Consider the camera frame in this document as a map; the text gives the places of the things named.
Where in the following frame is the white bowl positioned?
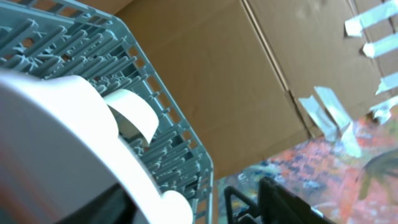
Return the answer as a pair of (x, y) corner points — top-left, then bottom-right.
(103, 89), (159, 146)

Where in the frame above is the grey dish rack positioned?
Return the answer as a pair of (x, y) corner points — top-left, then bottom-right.
(1, 0), (213, 223)

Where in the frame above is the white plate with food scraps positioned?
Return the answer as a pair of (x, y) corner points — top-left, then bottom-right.
(0, 68), (164, 224)

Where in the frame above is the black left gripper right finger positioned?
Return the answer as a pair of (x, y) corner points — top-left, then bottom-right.
(257, 177), (334, 224)

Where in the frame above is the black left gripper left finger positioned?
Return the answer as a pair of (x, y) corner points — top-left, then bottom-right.
(58, 184), (137, 224)

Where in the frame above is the black metal frame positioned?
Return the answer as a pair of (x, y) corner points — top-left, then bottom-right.
(224, 186), (260, 224)

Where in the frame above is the pink bowl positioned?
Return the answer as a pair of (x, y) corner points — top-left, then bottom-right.
(37, 75), (119, 140)

